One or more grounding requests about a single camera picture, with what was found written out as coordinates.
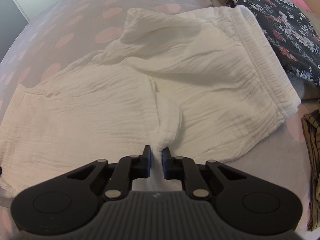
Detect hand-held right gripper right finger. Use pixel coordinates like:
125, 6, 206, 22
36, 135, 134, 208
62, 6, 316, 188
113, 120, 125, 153
162, 148, 249, 201

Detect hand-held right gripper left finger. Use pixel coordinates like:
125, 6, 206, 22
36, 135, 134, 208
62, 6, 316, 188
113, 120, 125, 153
65, 145, 152, 201

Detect dark floral garment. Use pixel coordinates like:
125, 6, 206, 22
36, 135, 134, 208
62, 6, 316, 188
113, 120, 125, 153
220, 0, 320, 88

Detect grey folded garment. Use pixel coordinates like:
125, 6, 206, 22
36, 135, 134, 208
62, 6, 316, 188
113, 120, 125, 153
287, 70, 320, 101

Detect beige striped garment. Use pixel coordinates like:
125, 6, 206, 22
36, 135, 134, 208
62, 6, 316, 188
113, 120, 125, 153
301, 109, 320, 232

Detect white crinkle pants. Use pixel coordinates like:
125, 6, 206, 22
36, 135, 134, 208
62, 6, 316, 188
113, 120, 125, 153
0, 5, 302, 200

